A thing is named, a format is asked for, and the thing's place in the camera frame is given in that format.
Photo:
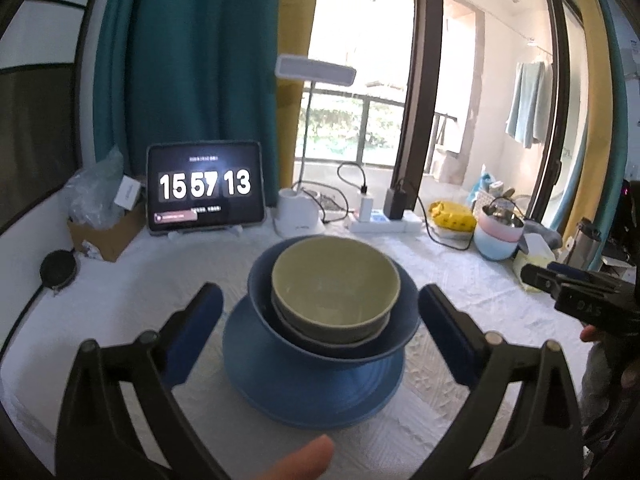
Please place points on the closed cardboard box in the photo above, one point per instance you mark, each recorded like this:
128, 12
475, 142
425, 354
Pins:
447, 167

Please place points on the hanging light blue towel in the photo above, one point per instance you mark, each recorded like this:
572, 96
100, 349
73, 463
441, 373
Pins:
525, 105

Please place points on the clear plastic bag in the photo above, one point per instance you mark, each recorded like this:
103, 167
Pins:
95, 185

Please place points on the open cardboard box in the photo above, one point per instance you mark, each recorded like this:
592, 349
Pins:
107, 240

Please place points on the white packet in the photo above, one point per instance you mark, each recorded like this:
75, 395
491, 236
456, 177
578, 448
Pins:
452, 234

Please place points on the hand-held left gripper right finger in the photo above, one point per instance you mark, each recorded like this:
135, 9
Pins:
445, 330

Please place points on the white patterned box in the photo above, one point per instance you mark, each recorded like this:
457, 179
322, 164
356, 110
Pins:
482, 204

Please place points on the blue plastic bag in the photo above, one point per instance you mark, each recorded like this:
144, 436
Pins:
482, 182

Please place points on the yellow snack bag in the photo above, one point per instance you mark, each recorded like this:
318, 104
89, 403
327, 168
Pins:
452, 217

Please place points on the white charger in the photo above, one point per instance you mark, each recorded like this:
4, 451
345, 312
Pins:
366, 207

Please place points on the person's right hand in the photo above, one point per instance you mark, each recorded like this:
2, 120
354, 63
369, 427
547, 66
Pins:
592, 334

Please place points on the white textured tablecloth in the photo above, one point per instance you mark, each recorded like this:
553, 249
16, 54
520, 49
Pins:
125, 285

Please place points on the white tablet stand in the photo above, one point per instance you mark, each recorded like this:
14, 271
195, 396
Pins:
172, 234

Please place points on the yellow curtain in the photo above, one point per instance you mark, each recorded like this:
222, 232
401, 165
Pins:
585, 85
295, 20

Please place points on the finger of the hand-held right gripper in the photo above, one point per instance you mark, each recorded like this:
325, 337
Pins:
570, 272
540, 279

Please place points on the dark door frame post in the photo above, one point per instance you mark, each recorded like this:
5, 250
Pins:
425, 60

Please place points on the blue plate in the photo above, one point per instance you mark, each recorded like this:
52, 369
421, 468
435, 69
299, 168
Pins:
300, 395

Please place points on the cream bowl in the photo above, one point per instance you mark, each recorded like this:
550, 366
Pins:
335, 280

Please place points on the white power strip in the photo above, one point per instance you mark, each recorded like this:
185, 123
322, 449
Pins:
380, 225

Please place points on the yellow tissue packet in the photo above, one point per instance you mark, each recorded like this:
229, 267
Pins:
530, 265

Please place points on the white lamp base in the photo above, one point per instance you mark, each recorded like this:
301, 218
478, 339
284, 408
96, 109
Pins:
295, 215

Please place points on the blue bowl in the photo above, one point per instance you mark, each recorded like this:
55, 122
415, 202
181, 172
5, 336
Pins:
325, 352

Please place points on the silver metal flask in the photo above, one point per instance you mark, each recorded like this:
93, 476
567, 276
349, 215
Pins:
587, 245

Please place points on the small white box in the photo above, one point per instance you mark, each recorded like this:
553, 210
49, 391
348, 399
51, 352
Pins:
127, 192

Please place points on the pink and blue lunch container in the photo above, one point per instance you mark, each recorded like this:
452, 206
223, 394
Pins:
492, 245

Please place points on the person's left hand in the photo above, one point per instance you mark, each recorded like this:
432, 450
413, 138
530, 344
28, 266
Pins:
300, 460

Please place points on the black round disc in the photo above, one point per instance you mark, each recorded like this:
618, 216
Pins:
60, 270

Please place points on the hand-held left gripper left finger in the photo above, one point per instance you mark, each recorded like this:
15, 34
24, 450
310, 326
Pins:
195, 325

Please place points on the tablet with clock display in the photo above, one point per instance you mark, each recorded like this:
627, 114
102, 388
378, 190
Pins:
205, 185

